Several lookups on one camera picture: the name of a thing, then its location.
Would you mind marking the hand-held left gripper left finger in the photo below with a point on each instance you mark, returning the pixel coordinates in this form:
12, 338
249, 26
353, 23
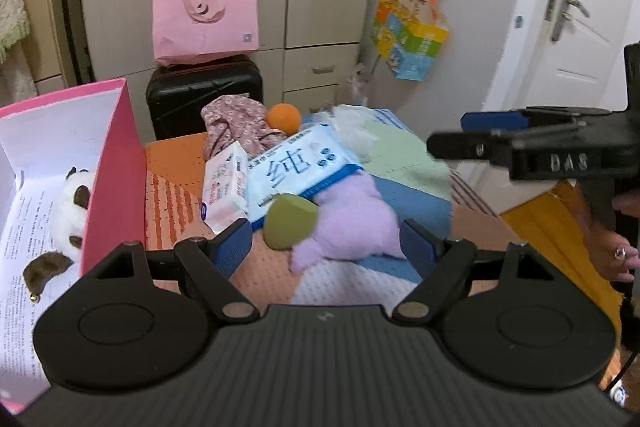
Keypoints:
232, 247

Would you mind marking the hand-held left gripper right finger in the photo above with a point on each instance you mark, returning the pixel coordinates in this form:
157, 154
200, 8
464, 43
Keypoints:
417, 247

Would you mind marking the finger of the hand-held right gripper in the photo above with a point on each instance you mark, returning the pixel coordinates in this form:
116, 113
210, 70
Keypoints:
470, 148
492, 121

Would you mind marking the green egg-shaped sponge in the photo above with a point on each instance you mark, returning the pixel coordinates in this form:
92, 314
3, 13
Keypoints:
287, 222

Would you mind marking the purple plush toy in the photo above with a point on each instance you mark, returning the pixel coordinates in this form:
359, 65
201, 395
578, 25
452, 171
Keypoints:
350, 217

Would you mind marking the orange ball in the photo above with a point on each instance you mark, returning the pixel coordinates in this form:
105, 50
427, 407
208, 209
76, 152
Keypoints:
284, 119

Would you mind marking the pink cardboard box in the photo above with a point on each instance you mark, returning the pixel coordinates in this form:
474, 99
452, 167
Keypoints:
120, 167

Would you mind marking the person's right hand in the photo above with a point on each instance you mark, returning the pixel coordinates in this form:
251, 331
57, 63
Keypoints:
622, 257

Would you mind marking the small pink white wipes pack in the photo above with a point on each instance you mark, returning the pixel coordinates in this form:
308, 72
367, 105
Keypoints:
225, 187

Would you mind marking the yellow cloth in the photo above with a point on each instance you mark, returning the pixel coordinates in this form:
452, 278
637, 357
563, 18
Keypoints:
550, 227

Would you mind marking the large blue white wipes pack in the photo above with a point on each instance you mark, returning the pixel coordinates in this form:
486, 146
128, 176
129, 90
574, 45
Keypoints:
290, 167

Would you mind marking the white door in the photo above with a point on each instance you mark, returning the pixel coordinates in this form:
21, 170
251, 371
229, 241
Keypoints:
590, 57

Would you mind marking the colourful paper bag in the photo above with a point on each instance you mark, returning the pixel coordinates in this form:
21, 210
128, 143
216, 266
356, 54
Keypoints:
410, 42

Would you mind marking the white plastic bag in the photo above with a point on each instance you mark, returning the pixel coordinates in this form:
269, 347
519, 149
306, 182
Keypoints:
350, 127

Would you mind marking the floral pink cloth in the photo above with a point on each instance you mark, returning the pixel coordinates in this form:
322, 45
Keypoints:
230, 122

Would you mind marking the clear plastic bag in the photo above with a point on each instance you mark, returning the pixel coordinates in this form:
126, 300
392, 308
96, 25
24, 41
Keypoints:
361, 82

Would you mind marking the black suitcase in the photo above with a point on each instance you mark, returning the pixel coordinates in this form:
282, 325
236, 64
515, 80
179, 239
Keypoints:
200, 97

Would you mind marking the panda plush toy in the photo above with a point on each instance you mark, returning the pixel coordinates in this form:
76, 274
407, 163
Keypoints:
70, 202

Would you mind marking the brown plush toy with bell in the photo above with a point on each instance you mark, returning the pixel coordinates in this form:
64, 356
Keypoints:
47, 267

